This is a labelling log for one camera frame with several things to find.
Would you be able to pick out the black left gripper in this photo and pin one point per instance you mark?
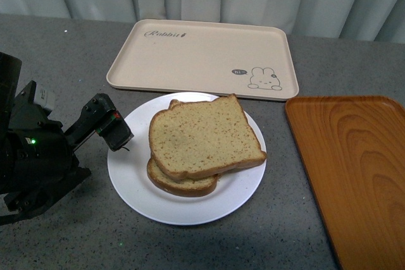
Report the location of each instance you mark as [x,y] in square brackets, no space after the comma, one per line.
[38,165]

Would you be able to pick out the white round plate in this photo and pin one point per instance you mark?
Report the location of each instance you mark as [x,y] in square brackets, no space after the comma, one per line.
[128,174]

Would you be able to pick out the bread slice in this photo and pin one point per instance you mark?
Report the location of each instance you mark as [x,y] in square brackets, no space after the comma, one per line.
[184,188]
[200,139]

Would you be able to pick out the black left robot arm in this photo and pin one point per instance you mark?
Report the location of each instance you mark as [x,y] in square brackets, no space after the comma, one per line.
[26,117]

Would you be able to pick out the beige rabbit tray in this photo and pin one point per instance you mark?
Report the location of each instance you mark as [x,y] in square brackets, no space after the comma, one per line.
[217,58]

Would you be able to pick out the brown wooden tray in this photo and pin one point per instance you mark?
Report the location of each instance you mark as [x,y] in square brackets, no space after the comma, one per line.
[352,148]

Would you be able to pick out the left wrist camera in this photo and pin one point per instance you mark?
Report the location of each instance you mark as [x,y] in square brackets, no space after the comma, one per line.
[37,94]

